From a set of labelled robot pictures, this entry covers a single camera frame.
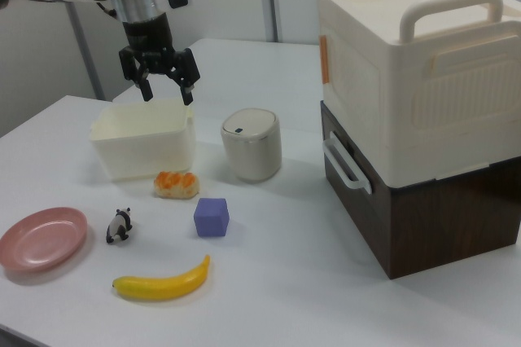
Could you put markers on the purple cube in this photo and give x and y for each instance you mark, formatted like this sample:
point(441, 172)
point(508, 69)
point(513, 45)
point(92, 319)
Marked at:
point(209, 218)

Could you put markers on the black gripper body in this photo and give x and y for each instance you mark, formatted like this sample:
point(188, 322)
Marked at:
point(147, 39)

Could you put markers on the orange box latch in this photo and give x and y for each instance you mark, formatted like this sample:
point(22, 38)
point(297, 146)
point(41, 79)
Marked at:
point(324, 60)

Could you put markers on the toy shrimp sushi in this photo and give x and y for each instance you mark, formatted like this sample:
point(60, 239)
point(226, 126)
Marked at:
point(177, 185)

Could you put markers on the pink plate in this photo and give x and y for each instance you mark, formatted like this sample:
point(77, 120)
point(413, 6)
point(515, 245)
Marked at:
point(40, 241)

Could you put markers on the dark brown wooden box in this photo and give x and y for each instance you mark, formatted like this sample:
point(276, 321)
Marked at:
point(443, 229)

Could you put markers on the yellow toy banana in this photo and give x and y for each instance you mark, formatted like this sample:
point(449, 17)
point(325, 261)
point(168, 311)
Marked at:
point(163, 285)

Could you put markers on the white square plastic bin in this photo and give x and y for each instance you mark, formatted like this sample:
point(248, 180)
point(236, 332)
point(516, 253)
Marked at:
point(142, 147)

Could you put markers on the beige round trash can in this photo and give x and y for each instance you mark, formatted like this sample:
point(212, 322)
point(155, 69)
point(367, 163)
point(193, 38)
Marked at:
point(252, 147)

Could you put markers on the cream cabinet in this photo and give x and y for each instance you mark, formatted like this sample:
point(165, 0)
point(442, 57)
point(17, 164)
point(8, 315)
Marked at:
point(427, 98)

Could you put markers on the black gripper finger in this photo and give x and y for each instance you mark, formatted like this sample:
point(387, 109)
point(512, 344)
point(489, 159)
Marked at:
point(131, 64)
point(188, 70)

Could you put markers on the toy panda figure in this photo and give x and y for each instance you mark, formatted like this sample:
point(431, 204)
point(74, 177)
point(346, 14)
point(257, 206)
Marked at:
point(119, 225)

